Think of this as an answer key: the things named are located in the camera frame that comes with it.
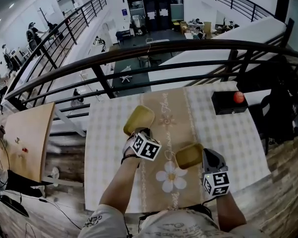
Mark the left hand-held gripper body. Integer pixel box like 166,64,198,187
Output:
122,126,162,161

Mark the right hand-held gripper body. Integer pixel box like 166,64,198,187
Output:
201,148,231,197

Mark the person's left forearm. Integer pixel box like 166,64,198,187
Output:
98,155,142,214

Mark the person's right forearm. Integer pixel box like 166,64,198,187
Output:
215,191,247,233

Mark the checkered beige flower tablecloth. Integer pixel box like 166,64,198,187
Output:
83,81,272,214

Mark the black box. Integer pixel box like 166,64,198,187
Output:
211,91,249,116

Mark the person's white printed shirt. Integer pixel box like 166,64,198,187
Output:
78,203,271,238

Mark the red apple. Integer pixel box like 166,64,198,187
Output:
233,91,245,104

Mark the white office chair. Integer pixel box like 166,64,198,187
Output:
120,65,134,83

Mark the black office chair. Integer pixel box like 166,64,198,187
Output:
260,56,298,156

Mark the curved black metal railing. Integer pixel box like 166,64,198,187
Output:
3,39,298,111

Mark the wooden side table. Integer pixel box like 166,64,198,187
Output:
0,102,86,186

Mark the black-framed glass door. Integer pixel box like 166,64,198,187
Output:
124,0,184,32

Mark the black laptop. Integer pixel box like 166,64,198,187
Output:
0,194,30,218

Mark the straight black metal railing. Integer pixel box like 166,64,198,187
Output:
8,0,107,96
203,0,276,22

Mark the black coat rack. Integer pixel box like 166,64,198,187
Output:
38,7,50,23

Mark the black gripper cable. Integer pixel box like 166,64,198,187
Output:
120,154,141,168
201,196,217,205

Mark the black floor cable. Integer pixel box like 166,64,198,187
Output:
4,189,82,230

